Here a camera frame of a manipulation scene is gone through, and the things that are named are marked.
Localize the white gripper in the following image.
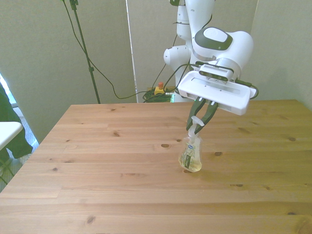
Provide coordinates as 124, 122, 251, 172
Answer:
176, 70, 256, 134

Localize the clear sanitizer pump bottle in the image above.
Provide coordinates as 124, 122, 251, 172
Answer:
178, 116, 203, 173

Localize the yellow emergency stop button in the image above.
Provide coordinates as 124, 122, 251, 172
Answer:
154, 82, 166, 96

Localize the white shoe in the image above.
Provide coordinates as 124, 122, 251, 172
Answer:
18, 153, 33, 166

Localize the white folding table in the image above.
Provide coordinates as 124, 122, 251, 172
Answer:
0, 121, 23, 186

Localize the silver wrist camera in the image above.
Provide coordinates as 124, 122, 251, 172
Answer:
199, 63, 235, 84

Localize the coiled dark cable bundle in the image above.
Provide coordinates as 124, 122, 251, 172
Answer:
142, 89, 176, 103

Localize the white wall trim strip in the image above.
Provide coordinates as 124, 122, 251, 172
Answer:
125, 0, 139, 103

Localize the black stand cable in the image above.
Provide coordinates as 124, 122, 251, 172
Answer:
59, 0, 147, 99

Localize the black camera stand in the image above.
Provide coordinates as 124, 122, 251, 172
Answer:
69, 0, 101, 104

